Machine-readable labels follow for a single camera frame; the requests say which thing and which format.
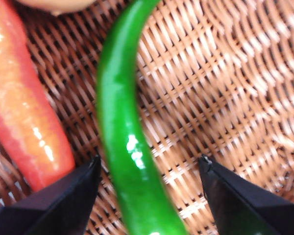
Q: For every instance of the green pepper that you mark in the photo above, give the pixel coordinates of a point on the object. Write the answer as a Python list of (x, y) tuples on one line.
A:
[(117, 110)]

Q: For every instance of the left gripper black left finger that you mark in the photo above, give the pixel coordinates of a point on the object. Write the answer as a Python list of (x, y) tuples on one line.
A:
[(51, 210)]

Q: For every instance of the brown wicker basket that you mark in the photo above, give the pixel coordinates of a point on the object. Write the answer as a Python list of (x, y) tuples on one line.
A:
[(210, 98)]

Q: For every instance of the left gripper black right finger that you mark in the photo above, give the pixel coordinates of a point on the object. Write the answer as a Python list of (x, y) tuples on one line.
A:
[(247, 210)]

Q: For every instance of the yellow-brown potato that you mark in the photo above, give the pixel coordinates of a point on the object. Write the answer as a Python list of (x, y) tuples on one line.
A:
[(56, 5)]

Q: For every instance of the orange carrot with green leaves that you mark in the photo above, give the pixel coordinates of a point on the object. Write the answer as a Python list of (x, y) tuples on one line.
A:
[(19, 110)]

